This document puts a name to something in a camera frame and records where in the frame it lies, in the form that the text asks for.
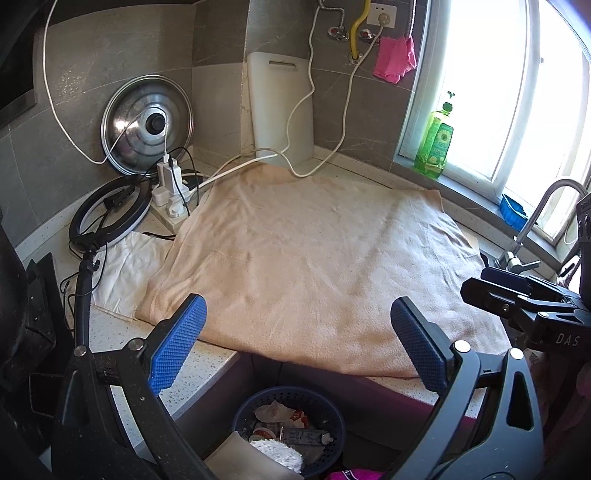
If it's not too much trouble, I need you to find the yellow gas pipe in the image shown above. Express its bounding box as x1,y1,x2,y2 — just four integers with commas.
349,0,371,63

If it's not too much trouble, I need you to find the blue plastic container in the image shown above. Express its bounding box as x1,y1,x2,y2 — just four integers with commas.
500,194,532,232

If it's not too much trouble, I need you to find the beige towel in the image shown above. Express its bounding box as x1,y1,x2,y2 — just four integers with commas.
136,164,511,379

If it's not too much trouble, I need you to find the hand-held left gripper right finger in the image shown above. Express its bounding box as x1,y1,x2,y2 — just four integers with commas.
390,296,546,480

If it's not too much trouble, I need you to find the thick white power cable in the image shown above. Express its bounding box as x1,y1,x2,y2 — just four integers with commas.
196,16,386,190

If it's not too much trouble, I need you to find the pink garment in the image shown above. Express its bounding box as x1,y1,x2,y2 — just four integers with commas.
323,468,384,480

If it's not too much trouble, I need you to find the white power strip with chargers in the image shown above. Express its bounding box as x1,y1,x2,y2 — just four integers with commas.
143,145,204,217

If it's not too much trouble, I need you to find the white wall socket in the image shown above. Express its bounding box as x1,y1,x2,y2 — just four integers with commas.
367,2,399,29

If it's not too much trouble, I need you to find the white charger plug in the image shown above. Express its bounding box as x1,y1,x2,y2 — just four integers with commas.
157,159,184,195

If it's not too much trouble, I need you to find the white knitted cloth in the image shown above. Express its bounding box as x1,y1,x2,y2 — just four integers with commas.
249,438,305,472

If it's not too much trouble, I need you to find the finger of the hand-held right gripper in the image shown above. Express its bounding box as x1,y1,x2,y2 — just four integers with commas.
480,267,571,301
461,277,550,330

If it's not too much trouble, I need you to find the white cutting board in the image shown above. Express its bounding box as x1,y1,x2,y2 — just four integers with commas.
241,52,315,162

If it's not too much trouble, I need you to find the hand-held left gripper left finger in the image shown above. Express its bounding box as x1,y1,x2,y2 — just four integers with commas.
51,294,218,480

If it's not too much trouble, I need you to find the dark blue mesh basket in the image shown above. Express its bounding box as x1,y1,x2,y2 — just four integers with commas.
231,387,347,478

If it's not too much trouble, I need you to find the thin white charging cable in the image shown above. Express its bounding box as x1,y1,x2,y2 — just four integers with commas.
41,0,169,164

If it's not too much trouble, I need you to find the green dish soap bottle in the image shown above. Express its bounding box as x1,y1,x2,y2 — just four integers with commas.
414,90,455,178

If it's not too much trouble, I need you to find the steel pot lid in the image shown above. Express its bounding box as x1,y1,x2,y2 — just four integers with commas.
100,76,194,176

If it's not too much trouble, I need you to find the white window frame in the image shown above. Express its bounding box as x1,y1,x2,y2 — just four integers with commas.
394,0,591,250

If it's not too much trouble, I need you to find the beige paper bag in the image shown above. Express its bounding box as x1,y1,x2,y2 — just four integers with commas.
203,434,296,480

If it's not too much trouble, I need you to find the steel kitchen faucet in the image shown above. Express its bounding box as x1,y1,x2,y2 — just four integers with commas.
494,179,589,278

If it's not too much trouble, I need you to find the pink rag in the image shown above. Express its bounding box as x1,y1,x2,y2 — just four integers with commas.
373,36,417,85

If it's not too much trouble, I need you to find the black ring light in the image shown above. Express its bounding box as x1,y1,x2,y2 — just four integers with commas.
60,175,153,352

